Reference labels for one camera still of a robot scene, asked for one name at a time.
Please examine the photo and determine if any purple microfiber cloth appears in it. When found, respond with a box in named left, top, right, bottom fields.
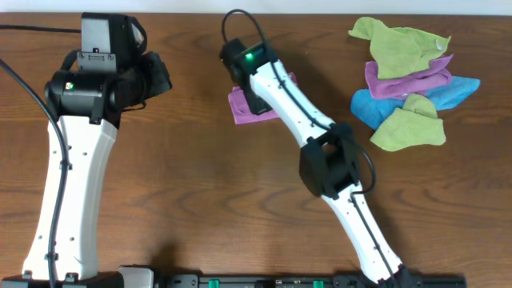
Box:
left=228, top=86, right=279, bottom=125

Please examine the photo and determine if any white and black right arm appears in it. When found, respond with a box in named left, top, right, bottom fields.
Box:
left=219, top=38, right=414, bottom=287

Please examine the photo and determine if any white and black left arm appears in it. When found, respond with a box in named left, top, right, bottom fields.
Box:
left=2, top=51, right=172, bottom=287

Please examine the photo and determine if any blue microfiber cloth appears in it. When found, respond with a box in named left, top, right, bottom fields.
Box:
left=350, top=76, right=481, bottom=130

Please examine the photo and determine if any green cloth at pile top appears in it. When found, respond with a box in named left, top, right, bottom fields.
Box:
left=348, top=17, right=451, bottom=80

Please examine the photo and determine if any green cloth near pile front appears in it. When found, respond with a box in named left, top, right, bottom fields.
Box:
left=370, top=94, right=446, bottom=152

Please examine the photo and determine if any purple cloth in pile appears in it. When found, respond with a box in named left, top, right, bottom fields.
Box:
left=365, top=54, right=453, bottom=100

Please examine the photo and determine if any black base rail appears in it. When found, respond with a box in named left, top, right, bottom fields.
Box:
left=154, top=274, right=467, bottom=288

